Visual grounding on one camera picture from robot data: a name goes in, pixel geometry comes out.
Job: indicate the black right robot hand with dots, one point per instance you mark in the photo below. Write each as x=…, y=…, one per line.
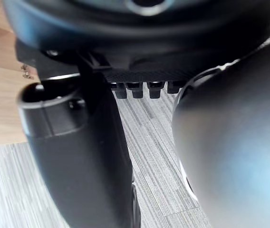
x=82, y=147

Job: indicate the silver robot leg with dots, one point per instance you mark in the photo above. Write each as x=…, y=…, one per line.
x=232, y=147

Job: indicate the small metal keys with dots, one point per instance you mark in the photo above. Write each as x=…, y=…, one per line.
x=27, y=71

